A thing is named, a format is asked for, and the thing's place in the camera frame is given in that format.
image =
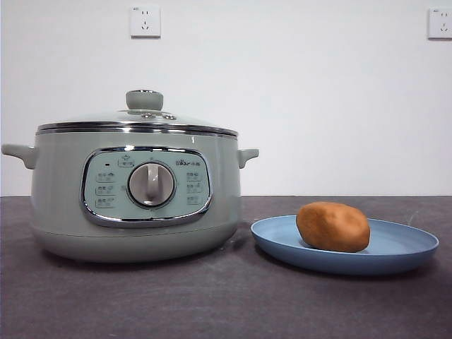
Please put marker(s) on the blue round plate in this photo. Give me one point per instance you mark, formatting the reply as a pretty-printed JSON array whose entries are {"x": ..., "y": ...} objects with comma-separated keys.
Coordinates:
[{"x": 395, "y": 255}]

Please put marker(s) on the white wall socket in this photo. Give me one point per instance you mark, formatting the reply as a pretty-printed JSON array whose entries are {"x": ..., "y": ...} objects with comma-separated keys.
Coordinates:
[
  {"x": 145, "y": 21},
  {"x": 440, "y": 23}
]

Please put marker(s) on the brown potato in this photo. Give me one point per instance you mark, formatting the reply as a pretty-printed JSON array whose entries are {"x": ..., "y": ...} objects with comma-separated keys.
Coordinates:
[{"x": 332, "y": 226}]

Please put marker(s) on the pale green electric steamer pot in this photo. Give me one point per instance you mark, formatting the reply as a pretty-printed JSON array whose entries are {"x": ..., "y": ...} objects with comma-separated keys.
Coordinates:
[{"x": 56, "y": 212}]

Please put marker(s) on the glass lid with green knob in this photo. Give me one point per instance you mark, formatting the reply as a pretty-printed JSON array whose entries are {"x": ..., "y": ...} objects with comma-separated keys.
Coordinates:
[{"x": 144, "y": 100}]

